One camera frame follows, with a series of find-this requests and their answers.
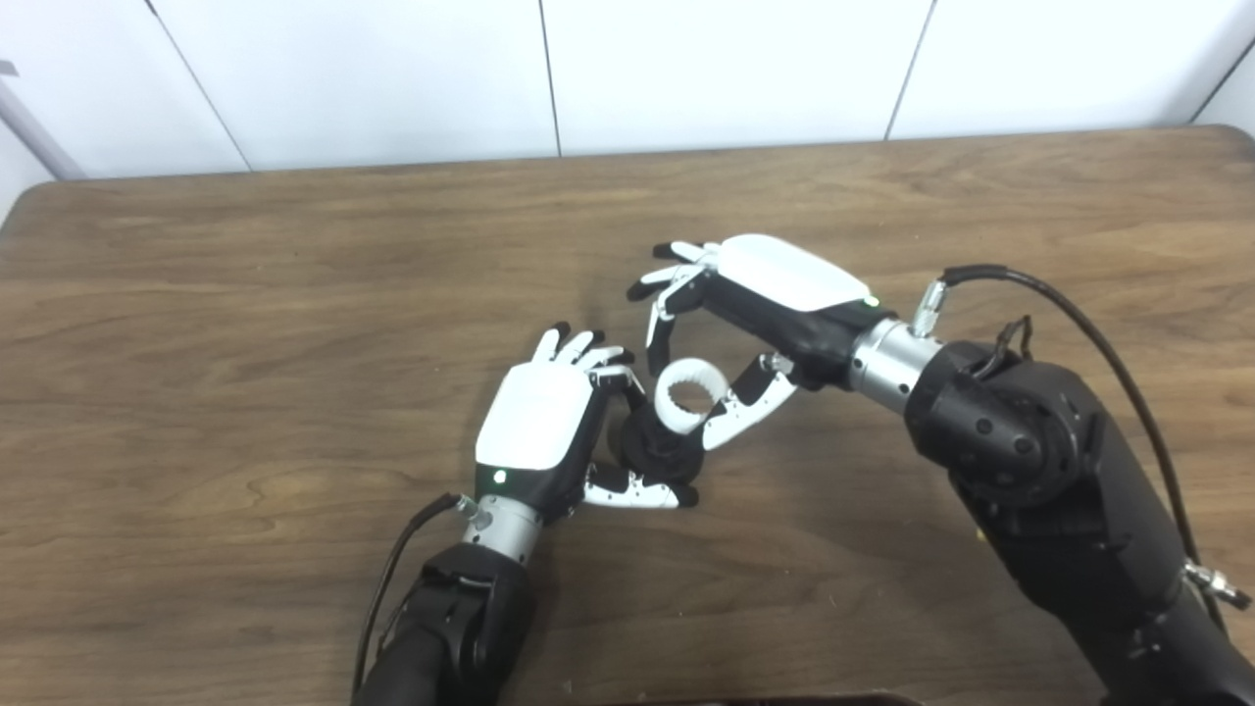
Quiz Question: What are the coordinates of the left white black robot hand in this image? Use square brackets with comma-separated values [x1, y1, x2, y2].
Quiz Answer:
[475, 322, 700, 526]

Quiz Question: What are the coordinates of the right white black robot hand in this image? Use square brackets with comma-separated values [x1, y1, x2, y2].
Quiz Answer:
[627, 233, 898, 452]

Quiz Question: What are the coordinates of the round black part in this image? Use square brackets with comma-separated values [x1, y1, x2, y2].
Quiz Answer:
[608, 387, 707, 483]

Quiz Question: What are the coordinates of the white ring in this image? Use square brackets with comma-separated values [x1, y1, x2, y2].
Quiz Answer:
[653, 358, 730, 435]

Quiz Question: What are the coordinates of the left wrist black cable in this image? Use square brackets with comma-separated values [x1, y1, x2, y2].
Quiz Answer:
[350, 492, 481, 706]

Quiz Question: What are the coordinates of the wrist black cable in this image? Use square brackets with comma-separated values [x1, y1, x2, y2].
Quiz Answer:
[910, 264, 1254, 629]
[350, 492, 481, 706]

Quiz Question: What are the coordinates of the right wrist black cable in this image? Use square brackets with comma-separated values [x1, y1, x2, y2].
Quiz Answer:
[910, 264, 1254, 629]

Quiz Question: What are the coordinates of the thin black wire loop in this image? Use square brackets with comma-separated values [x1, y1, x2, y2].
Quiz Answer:
[980, 316, 1032, 378]

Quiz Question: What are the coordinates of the grey wall corner post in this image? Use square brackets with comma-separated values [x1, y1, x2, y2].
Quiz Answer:
[0, 78, 87, 182]

